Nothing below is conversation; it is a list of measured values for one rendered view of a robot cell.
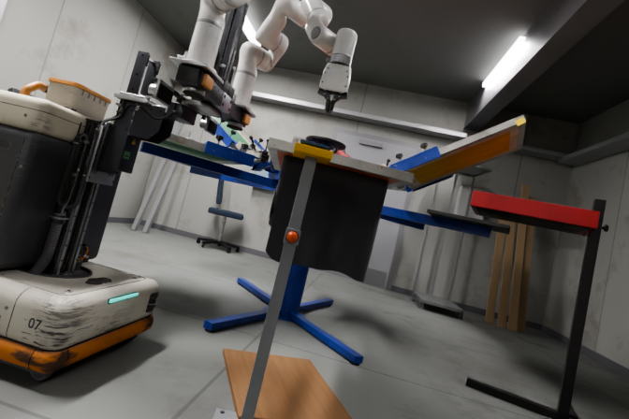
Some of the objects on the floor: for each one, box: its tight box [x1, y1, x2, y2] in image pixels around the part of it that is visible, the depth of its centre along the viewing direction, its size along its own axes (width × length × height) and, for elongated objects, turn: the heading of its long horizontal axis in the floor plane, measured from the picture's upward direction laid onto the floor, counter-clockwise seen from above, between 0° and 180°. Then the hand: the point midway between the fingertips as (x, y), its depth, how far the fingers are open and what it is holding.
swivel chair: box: [197, 180, 243, 253], centre depth 571 cm, size 66×63×114 cm
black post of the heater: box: [466, 199, 608, 419], centre depth 222 cm, size 60×50×120 cm
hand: (329, 107), depth 140 cm, fingers closed
